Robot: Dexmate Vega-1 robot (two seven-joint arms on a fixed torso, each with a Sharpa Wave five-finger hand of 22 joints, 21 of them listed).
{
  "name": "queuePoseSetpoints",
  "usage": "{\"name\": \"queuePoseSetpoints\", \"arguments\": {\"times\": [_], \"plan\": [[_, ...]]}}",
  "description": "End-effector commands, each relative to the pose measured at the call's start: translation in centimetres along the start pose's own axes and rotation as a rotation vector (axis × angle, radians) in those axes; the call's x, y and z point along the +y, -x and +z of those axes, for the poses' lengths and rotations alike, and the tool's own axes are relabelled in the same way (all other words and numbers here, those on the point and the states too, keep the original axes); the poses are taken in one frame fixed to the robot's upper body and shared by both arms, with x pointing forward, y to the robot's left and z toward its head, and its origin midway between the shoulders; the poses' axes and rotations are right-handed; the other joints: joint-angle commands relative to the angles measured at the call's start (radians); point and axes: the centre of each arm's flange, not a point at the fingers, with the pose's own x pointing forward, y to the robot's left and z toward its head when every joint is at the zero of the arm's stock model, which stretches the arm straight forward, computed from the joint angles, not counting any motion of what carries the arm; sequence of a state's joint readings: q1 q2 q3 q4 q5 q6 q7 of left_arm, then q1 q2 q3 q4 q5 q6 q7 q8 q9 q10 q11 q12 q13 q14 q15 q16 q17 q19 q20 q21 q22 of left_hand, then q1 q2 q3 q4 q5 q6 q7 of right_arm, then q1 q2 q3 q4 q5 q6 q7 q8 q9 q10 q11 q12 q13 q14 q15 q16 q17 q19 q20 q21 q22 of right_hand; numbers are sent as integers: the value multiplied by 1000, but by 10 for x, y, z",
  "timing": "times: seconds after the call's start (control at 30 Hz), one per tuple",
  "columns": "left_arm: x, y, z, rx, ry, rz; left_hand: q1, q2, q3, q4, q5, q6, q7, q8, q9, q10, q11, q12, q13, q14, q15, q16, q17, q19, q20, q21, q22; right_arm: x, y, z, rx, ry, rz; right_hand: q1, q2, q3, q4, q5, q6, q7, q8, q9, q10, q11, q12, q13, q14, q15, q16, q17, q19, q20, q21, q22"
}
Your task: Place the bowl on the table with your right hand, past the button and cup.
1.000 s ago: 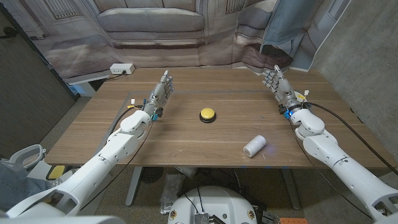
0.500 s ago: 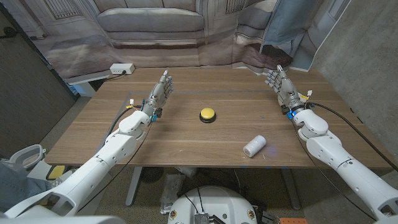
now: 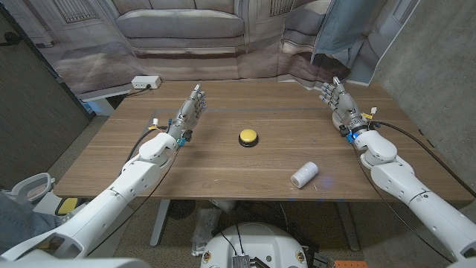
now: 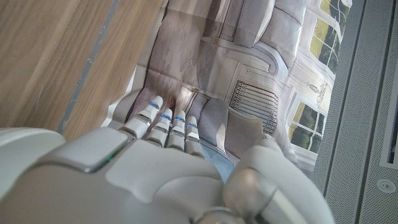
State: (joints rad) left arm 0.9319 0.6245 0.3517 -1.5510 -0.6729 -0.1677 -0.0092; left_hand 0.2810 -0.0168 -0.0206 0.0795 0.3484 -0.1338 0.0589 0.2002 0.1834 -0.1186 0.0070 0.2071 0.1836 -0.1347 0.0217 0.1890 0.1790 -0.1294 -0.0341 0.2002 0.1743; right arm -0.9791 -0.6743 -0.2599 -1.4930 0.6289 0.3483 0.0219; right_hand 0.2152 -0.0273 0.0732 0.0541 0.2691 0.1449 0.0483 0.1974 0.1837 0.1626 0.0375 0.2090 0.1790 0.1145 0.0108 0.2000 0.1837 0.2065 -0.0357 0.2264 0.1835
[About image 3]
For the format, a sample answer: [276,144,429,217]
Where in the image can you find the grey five-finger right hand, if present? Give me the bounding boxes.
[318,76,370,135]

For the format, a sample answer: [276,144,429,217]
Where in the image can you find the grey five-finger left hand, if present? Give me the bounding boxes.
[169,83,208,139]

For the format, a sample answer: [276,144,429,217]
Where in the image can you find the yellow button with black base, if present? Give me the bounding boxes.
[238,128,260,148]

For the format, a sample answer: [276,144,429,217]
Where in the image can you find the right wrist connector yellow tag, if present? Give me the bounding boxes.
[362,106,379,130]

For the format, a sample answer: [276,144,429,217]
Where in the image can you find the wrist connector yellow tag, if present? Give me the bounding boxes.
[148,118,169,132]
[362,106,379,130]

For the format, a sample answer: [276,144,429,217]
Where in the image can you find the left wrist connector yellow tag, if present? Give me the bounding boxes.
[148,118,169,132]

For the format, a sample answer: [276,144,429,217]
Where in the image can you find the white power strip box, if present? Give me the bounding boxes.
[131,75,162,90]

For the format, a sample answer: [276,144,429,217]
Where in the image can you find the printed living room backdrop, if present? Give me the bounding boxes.
[6,0,422,102]

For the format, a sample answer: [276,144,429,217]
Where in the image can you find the white crumpled bag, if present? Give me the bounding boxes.
[208,200,237,214]

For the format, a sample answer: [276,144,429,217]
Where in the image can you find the white table leg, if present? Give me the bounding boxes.
[149,199,171,248]

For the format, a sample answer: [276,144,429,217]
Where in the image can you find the clear plastic bag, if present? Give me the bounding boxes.
[191,207,224,258]

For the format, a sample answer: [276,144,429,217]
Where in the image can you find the grey table leg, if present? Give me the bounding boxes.
[336,200,361,252]

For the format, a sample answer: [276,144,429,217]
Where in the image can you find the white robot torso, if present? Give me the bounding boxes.
[199,222,309,268]

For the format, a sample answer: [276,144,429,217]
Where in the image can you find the yellow and black pad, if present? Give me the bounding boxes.
[54,197,101,217]

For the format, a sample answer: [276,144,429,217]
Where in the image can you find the grey perforated partition panel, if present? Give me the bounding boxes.
[0,3,94,191]

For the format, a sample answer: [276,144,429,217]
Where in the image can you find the orange box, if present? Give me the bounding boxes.
[334,260,369,268]

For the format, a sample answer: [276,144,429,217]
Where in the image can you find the white grey rimmed container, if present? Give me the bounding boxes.
[10,172,56,205]

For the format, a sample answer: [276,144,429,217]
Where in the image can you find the blue denim trouser leg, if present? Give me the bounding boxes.
[0,191,66,254]

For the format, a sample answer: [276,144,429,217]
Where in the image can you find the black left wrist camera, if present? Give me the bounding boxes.
[178,129,194,147]

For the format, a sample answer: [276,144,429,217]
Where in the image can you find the black power strip cable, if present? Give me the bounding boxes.
[122,84,152,98]

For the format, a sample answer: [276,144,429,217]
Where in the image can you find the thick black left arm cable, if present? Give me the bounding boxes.
[126,127,169,165]

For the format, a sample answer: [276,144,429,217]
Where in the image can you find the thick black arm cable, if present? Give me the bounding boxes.
[126,127,169,165]
[370,121,476,198]

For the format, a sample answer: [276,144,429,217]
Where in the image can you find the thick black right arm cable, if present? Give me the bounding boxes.
[370,121,476,198]

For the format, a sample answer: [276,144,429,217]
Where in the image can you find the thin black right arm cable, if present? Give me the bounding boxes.
[349,141,454,264]

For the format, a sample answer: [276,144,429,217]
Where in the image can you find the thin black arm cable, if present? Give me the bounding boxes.
[86,145,183,257]
[349,141,454,264]

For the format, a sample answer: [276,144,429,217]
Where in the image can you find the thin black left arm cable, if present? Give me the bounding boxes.
[86,145,183,257]

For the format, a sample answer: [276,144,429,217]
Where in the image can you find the black wall hook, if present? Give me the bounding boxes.
[0,31,22,48]

